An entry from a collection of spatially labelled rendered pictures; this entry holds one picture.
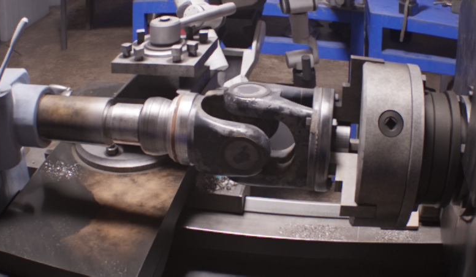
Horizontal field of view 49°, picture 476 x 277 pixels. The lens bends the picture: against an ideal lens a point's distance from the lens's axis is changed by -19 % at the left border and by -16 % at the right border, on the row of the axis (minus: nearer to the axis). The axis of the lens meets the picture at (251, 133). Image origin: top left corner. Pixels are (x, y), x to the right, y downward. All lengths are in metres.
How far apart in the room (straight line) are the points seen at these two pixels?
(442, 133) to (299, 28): 1.46
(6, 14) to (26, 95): 4.83
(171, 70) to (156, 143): 0.20
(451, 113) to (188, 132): 0.39
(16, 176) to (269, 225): 0.56
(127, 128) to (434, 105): 0.46
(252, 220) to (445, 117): 0.50
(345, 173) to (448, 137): 0.17
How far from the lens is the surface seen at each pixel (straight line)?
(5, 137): 1.00
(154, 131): 0.89
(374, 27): 2.63
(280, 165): 0.91
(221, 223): 1.16
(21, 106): 0.99
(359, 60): 0.86
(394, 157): 0.78
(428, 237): 1.15
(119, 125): 0.93
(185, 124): 0.87
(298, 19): 2.21
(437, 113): 0.84
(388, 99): 0.79
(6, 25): 5.83
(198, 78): 1.11
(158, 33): 1.11
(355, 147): 0.93
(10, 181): 1.24
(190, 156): 0.89
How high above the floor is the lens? 1.50
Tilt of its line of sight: 27 degrees down
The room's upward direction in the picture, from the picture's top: 1 degrees clockwise
